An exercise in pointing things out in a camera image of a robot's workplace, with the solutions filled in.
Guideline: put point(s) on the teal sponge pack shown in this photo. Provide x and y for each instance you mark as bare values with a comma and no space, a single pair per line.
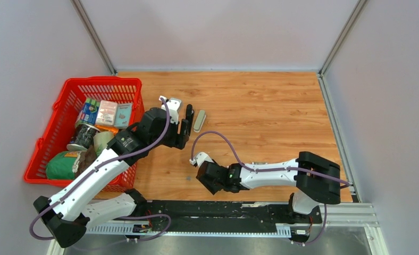
123,114

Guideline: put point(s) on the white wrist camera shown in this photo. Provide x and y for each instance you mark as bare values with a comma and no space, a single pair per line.
174,106
200,158

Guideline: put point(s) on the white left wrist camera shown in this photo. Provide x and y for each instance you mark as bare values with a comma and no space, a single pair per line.
174,106

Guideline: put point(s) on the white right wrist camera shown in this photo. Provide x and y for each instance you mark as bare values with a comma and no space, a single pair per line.
200,158

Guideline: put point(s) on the blue green scrubber pack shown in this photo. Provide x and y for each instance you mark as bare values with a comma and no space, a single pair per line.
88,112

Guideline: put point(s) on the red plastic shopping basket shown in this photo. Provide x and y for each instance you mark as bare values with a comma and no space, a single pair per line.
60,127

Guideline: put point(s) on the pink sponge pack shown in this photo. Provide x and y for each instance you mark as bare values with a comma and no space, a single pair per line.
106,113

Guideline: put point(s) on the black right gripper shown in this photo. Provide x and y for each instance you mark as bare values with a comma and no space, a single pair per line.
214,189

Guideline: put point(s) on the green snack bag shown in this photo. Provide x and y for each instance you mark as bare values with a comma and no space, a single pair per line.
65,165

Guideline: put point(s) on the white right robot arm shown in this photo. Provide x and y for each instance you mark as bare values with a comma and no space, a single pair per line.
316,178

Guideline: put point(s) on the dark glass jar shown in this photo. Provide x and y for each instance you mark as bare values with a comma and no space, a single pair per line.
82,138

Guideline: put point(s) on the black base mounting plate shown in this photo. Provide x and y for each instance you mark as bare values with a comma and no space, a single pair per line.
224,216

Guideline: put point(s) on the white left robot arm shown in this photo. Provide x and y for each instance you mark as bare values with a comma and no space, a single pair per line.
66,216

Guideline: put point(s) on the aluminium slotted cable rail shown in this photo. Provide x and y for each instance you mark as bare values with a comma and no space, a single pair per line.
125,228

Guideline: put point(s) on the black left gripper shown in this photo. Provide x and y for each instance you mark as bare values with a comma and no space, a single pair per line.
178,141

